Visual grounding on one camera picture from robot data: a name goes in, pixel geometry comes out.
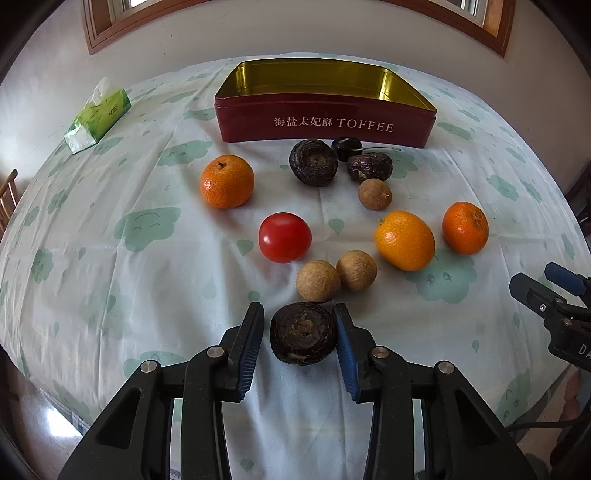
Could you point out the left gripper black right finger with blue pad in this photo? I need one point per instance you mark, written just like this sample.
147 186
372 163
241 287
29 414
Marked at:
463 438

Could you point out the red toffee tin box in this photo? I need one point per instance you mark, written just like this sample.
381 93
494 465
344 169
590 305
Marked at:
297 98

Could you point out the red tomato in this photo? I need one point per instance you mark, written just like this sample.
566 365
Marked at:
284 237

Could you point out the orange mandarin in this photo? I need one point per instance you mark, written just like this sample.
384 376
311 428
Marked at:
227 182
465 228

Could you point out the brown longan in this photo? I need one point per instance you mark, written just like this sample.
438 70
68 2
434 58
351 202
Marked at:
318 281
357 269
375 194

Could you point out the cloud pattern tablecloth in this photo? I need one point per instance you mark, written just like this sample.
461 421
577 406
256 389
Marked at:
112 257

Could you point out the orange kumquat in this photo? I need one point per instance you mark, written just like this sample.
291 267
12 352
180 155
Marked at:
405 241

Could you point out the dark water chestnut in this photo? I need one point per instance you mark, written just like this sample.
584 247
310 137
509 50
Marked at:
303 333
313 162

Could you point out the green tissue pack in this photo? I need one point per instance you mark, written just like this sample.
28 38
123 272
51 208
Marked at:
105 106

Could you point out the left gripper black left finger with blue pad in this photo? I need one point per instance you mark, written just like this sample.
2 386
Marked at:
131 437

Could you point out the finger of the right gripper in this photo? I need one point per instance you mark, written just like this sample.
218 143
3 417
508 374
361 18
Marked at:
536 297
575 284

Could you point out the wooden window frame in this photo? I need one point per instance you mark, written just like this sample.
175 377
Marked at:
489 23

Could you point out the wooden chair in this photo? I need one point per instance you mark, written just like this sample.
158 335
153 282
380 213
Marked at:
9 198

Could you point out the dark cherry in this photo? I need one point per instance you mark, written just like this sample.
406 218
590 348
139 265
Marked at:
346 147

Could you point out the dark wrinkled date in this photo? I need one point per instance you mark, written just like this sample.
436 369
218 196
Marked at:
373 165

